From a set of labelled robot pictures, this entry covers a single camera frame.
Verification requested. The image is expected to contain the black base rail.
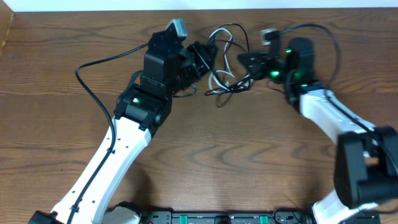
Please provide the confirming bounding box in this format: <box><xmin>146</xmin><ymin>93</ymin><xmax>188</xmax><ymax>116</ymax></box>
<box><xmin>105</xmin><ymin>202</ymin><xmax>382</xmax><ymax>224</ymax></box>

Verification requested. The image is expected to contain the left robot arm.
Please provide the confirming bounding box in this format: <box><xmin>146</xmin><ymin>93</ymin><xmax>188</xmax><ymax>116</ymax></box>
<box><xmin>29</xmin><ymin>29</ymin><xmax>218</xmax><ymax>223</ymax></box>

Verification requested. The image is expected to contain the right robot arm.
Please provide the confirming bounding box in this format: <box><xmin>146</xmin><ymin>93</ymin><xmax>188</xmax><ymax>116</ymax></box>
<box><xmin>238</xmin><ymin>37</ymin><xmax>397</xmax><ymax>223</ymax></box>

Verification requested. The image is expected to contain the white usb cable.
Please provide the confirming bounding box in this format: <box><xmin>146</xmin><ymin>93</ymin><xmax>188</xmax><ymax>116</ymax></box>
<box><xmin>207</xmin><ymin>27</ymin><xmax>249</xmax><ymax>93</ymax></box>

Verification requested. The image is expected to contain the left camera black cable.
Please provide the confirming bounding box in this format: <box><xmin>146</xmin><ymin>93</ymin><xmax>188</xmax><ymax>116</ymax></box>
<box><xmin>67</xmin><ymin>42</ymin><xmax>149</xmax><ymax>224</ymax></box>

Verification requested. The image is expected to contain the black usb cable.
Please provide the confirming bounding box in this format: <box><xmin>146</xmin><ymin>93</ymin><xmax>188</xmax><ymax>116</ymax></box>
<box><xmin>203</xmin><ymin>39</ymin><xmax>254</xmax><ymax>108</ymax></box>
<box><xmin>203</xmin><ymin>23</ymin><xmax>254</xmax><ymax>108</ymax></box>

